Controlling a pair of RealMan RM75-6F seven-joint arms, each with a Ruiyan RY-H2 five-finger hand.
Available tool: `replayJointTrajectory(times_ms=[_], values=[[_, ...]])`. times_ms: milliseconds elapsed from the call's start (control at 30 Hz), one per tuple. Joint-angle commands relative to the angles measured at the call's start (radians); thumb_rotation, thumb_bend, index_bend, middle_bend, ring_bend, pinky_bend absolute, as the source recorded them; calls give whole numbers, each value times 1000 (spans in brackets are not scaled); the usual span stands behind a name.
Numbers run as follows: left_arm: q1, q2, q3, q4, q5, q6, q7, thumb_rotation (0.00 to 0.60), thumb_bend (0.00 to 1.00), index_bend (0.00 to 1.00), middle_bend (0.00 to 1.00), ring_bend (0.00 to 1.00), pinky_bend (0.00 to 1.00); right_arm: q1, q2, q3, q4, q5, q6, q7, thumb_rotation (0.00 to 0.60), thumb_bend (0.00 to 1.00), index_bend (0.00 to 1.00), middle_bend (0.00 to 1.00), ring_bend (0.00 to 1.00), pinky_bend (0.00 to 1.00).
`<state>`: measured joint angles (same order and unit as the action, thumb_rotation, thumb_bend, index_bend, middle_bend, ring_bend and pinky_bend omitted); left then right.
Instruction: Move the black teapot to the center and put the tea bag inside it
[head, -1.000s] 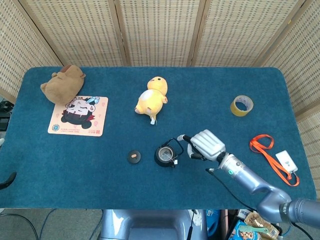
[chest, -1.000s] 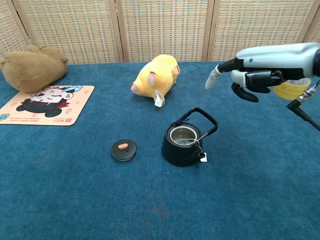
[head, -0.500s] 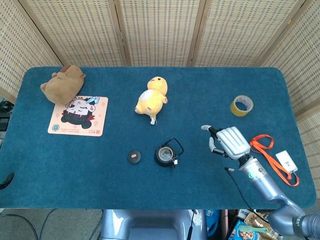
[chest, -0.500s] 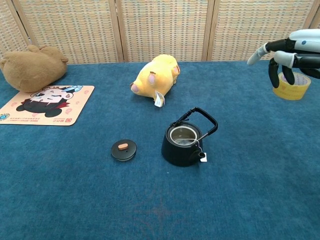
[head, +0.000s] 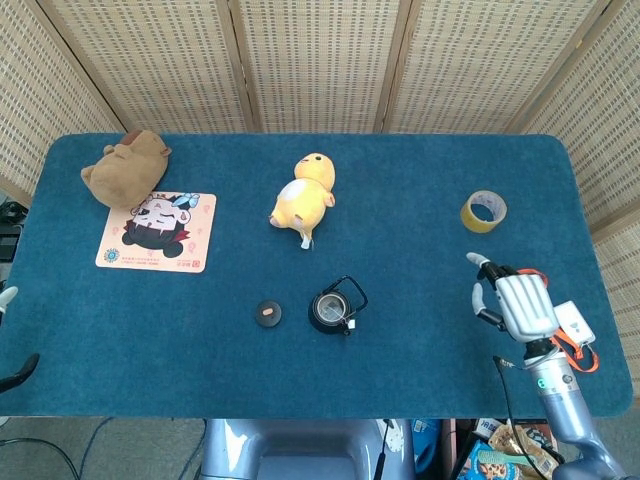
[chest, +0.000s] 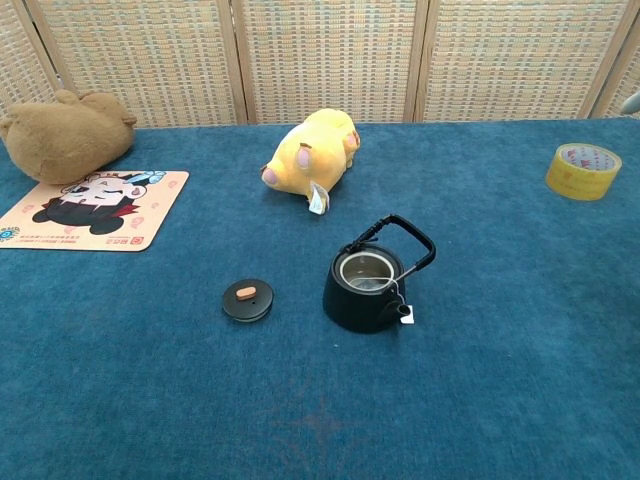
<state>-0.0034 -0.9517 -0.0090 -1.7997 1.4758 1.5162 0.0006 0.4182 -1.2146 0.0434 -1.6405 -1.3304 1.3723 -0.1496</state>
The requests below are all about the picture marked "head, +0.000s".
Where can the woven folding screen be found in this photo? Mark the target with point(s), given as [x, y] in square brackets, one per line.
[320, 65]

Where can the yellow packing tape roll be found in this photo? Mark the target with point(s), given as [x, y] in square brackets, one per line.
[467, 220]

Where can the blue carpet table cover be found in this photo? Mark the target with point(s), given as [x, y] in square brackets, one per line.
[200, 360]

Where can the gold foil snack packet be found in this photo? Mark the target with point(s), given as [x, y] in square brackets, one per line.
[515, 440]

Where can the green comb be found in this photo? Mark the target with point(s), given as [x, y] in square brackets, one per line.
[500, 459]

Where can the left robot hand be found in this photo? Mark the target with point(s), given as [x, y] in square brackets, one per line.
[7, 297]

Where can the black floor equipment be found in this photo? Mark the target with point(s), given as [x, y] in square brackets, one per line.
[7, 245]

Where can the blue-grey robot torso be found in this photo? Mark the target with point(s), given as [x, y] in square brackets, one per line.
[310, 450]

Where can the black cast iron teapot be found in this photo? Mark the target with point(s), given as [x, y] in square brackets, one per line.
[314, 320]

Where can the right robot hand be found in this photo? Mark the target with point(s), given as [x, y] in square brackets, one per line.
[525, 305]

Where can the black teapot lid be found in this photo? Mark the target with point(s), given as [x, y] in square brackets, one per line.
[268, 320]

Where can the yellow plush toy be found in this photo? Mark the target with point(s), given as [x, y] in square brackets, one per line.
[300, 205]

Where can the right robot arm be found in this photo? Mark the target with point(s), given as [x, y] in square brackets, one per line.
[565, 410]

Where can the white power bank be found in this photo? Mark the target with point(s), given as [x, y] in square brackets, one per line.
[577, 325]

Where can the cartoon print mouse pad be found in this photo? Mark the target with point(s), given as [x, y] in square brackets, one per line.
[200, 235]

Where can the brown plush toy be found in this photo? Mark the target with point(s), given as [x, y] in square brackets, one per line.
[125, 175]

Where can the blue snack bag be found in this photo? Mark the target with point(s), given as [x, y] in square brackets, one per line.
[487, 472]

